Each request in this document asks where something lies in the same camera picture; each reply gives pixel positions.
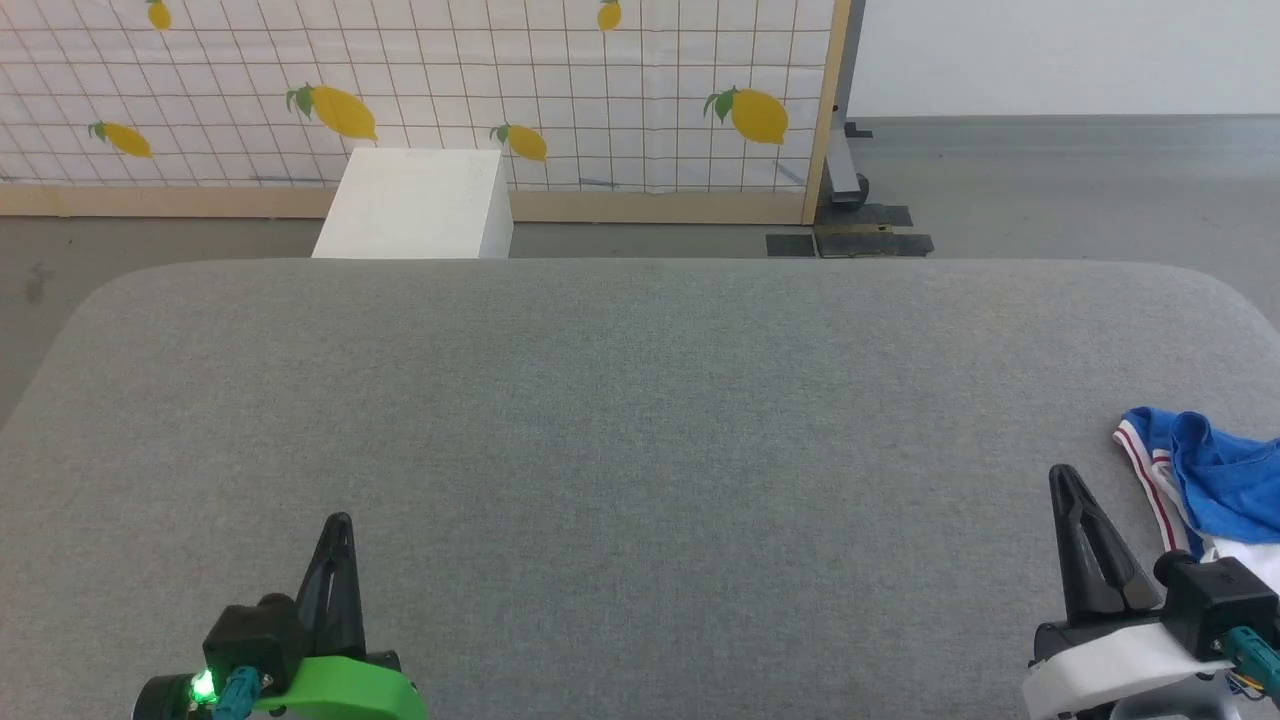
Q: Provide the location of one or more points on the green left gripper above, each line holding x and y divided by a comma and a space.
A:
350, 695

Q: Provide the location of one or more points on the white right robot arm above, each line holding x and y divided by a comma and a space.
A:
1200, 700

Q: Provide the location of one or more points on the small black floor mat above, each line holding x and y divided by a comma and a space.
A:
790, 245

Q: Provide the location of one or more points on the large black floor mat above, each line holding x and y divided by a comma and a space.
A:
875, 238

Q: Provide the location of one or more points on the blue and white shirt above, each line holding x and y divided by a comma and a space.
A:
1220, 480

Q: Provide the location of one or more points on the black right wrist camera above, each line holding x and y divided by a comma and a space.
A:
1220, 600

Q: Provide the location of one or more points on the grey screen foot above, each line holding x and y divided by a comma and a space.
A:
845, 150

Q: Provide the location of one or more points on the lemon print partition screen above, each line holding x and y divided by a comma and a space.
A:
450, 70

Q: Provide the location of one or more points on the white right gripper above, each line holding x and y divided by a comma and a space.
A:
1110, 665

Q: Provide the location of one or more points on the white box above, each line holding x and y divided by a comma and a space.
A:
420, 205

